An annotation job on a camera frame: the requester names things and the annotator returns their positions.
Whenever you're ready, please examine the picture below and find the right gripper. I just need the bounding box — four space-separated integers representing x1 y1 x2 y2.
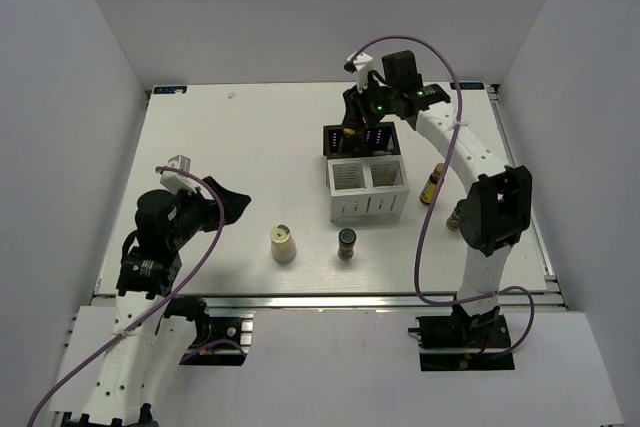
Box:
341 74 398 134

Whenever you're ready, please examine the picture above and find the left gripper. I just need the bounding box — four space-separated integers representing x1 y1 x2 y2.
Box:
167 175 251 249

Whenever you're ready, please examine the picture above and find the tall dark sauce bottle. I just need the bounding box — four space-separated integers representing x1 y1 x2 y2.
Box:
338 128 359 156

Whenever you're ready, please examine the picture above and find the brown bottle gold cap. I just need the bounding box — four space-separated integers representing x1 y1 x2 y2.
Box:
419 163 444 205

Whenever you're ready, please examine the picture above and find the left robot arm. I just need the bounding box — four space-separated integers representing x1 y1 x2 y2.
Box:
63 168 251 426

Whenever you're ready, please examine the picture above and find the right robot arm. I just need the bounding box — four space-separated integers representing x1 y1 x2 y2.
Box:
342 50 532 349

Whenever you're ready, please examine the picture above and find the black metal organizer rack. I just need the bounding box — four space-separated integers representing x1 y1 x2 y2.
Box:
323 122 401 160

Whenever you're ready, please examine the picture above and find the white squeeze bottle yellow cap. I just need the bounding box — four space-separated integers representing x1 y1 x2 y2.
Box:
270 224 297 264

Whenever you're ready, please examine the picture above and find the white metal organizer rack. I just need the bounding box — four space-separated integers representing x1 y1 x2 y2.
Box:
326 155 410 223

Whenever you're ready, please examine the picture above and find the XDOF logo sticker right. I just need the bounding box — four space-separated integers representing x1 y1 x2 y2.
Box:
450 82 485 90

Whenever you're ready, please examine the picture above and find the xdof logo sticker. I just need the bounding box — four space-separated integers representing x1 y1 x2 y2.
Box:
450 82 485 90
152 86 187 95

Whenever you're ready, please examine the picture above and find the spice jar black lid centre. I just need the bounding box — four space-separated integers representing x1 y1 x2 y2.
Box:
338 228 357 261

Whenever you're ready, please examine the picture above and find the spice jar black lid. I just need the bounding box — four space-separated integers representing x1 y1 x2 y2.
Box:
338 228 357 261
446 200 464 232

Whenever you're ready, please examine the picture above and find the XDOF logo sticker left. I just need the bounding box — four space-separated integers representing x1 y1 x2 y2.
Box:
152 86 187 95

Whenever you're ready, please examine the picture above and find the spice jar black lid right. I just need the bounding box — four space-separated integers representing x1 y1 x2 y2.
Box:
446 200 464 232

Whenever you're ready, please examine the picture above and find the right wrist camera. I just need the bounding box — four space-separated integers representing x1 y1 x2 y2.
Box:
343 52 374 93

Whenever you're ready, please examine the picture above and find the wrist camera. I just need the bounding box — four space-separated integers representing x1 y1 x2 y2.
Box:
160 155 195 195
343 52 374 93

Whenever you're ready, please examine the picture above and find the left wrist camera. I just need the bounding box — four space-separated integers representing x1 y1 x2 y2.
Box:
160 155 195 195

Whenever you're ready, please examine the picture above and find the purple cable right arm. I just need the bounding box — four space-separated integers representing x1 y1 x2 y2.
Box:
347 35 535 359

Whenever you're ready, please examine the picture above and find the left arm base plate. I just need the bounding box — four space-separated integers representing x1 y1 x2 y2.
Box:
181 312 253 367

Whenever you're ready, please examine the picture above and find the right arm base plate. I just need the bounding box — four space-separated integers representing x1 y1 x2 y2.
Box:
407 315 515 372

